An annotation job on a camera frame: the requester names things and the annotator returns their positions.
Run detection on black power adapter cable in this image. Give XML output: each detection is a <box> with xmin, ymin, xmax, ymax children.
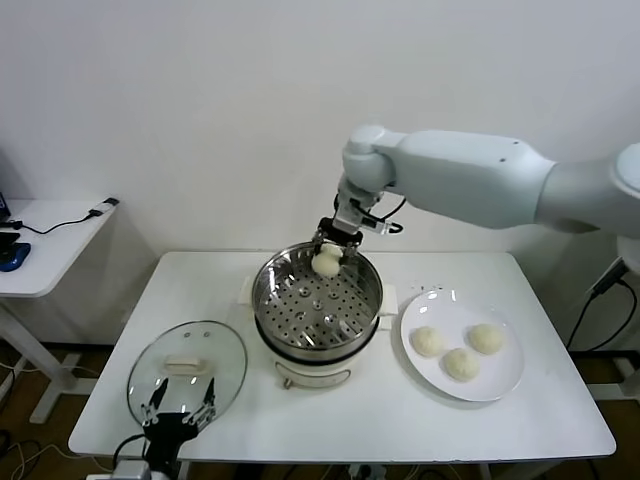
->
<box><xmin>567</xmin><ymin>257</ymin><xmax>632</xmax><ymax>351</ymax></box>

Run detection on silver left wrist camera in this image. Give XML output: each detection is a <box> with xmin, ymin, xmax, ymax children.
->
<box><xmin>112</xmin><ymin>459</ymin><xmax>151</xmax><ymax>480</ymax></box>

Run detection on perforated steel steamer basket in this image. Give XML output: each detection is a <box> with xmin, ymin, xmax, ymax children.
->
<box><xmin>250</xmin><ymin>241</ymin><xmax>385</xmax><ymax>353</ymax></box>

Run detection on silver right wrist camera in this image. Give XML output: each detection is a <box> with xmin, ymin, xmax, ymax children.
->
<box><xmin>357</xmin><ymin>199</ymin><xmax>396</xmax><ymax>236</ymax></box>

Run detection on white round plate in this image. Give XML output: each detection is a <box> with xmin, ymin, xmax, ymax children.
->
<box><xmin>399</xmin><ymin>288</ymin><xmax>526</xmax><ymax>403</ymax></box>

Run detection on blue desk gadget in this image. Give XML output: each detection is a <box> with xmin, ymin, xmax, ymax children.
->
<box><xmin>0</xmin><ymin>241</ymin><xmax>32</xmax><ymax>274</ymax></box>

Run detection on dark laptop screen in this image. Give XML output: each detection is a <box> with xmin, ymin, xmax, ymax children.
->
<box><xmin>0</xmin><ymin>147</ymin><xmax>13</xmax><ymax>224</ymax></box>

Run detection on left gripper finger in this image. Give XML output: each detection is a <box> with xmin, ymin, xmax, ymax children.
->
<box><xmin>139</xmin><ymin>377</ymin><xmax>169</xmax><ymax>427</ymax></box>
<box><xmin>183</xmin><ymin>377</ymin><xmax>218</xmax><ymax>430</ymax></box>

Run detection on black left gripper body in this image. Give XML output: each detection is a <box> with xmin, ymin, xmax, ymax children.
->
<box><xmin>142</xmin><ymin>412</ymin><xmax>201</xmax><ymax>469</ymax></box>

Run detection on thin black desk cable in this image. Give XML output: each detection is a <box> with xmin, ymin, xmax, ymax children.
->
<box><xmin>8</xmin><ymin>209</ymin><xmax>104</xmax><ymax>236</ymax></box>

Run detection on white side desk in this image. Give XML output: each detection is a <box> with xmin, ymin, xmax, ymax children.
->
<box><xmin>0</xmin><ymin>198</ymin><xmax>121</xmax><ymax>426</ymax></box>

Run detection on white steamed baozi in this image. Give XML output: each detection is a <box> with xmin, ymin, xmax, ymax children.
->
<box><xmin>410</xmin><ymin>326</ymin><xmax>446</xmax><ymax>359</ymax></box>
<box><xmin>310</xmin><ymin>243</ymin><xmax>343</xmax><ymax>278</ymax></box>
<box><xmin>467</xmin><ymin>322</ymin><xmax>507</xmax><ymax>356</ymax></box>
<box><xmin>439</xmin><ymin>347</ymin><xmax>481</xmax><ymax>383</ymax></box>

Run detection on round glass pot lid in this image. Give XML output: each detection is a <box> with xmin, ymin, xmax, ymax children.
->
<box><xmin>125</xmin><ymin>320</ymin><xmax>249</xmax><ymax>438</ymax></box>

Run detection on white electric cooker pot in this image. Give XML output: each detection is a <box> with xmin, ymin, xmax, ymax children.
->
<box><xmin>235</xmin><ymin>274</ymin><xmax>399</xmax><ymax>392</ymax></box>

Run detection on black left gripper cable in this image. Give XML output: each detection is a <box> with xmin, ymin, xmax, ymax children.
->
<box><xmin>112</xmin><ymin>432</ymin><xmax>150</xmax><ymax>464</ymax></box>

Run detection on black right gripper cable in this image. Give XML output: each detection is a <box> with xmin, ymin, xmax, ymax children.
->
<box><xmin>369</xmin><ymin>192</ymin><xmax>409</xmax><ymax>235</ymax></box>

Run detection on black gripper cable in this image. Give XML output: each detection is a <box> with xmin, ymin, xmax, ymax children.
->
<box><xmin>369</xmin><ymin>192</ymin><xmax>409</xmax><ymax>235</ymax></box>
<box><xmin>112</xmin><ymin>432</ymin><xmax>150</xmax><ymax>464</ymax></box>

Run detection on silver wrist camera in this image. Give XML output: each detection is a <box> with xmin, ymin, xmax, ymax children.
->
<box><xmin>112</xmin><ymin>459</ymin><xmax>151</xmax><ymax>480</ymax></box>
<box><xmin>357</xmin><ymin>199</ymin><xmax>396</xmax><ymax>236</ymax></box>

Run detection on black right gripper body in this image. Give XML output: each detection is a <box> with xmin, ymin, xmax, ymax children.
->
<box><xmin>314</xmin><ymin>214</ymin><xmax>364</xmax><ymax>246</ymax></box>

